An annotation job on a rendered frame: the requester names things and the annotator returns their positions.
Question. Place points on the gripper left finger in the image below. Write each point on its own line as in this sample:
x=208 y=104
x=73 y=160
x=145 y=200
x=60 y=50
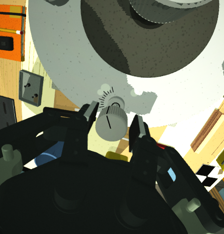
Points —
x=75 y=124

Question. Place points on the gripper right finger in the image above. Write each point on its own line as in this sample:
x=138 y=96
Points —
x=142 y=155

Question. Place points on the grey knurled foot screw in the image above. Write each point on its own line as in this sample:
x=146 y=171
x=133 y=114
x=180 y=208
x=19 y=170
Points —
x=111 y=126

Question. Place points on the grey knurled index disc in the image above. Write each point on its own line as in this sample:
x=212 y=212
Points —
x=159 y=12

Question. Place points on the small black screw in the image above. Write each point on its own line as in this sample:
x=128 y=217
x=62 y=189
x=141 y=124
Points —
x=35 y=95
x=27 y=85

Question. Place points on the dark grey round disc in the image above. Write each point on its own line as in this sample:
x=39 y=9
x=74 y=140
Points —
x=159 y=54

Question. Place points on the small red block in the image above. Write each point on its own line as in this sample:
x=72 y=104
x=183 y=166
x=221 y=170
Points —
x=160 y=145

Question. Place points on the small yellow block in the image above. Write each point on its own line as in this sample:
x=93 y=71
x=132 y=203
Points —
x=116 y=156

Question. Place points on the blue round tin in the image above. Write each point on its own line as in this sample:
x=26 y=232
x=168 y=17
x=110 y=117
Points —
x=49 y=155

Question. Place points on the grey shallow tray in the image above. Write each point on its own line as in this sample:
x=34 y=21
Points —
x=30 y=87

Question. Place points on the black white checker card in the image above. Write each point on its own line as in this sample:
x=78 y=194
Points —
x=207 y=174

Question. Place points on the striped wooden block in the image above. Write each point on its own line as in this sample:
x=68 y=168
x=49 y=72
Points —
x=207 y=129

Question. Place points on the grey round-table machine body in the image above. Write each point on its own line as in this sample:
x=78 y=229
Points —
x=67 y=54

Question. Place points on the dark grey slotted plate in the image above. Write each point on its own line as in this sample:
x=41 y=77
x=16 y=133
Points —
x=4 y=113

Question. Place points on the grey steel ruler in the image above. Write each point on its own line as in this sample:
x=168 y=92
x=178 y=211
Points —
x=22 y=42

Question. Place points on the black flat device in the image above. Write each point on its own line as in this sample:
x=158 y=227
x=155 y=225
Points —
x=3 y=43

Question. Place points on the yellow pencil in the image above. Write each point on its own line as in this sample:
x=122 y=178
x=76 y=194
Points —
x=7 y=30

